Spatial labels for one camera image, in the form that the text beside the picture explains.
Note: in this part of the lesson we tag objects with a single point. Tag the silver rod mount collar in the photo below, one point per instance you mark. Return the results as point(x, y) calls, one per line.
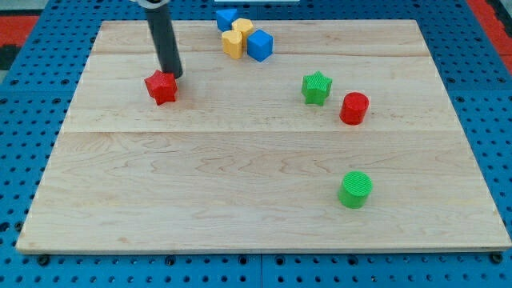
point(151, 4)

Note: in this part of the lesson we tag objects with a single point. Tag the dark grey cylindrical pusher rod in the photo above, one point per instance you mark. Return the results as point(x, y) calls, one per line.
point(164, 39)

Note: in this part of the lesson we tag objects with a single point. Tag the red star block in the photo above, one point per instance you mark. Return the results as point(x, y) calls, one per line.
point(162, 87)

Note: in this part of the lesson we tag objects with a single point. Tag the green star block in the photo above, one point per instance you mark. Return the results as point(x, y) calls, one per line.
point(316, 88)

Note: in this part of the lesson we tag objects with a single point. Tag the blue triangle block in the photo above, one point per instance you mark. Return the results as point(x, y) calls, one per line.
point(225, 18)

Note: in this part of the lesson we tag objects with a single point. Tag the yellow heart block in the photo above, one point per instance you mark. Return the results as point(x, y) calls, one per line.
point(232, 43)

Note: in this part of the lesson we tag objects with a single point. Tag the yellow hexagon block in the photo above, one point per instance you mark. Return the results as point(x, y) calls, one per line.
point(244, 26)

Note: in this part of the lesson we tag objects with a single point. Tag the blue cube block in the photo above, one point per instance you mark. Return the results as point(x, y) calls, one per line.
point(260, 45)

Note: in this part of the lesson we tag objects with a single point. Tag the light wooden board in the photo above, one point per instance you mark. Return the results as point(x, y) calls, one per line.
point(240, 164)

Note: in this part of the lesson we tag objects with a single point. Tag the red cylinder block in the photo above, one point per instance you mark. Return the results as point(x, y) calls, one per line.
point(354, 108)

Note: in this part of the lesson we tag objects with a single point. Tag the green cylinder block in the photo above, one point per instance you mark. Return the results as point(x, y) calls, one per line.
point(355, 189)

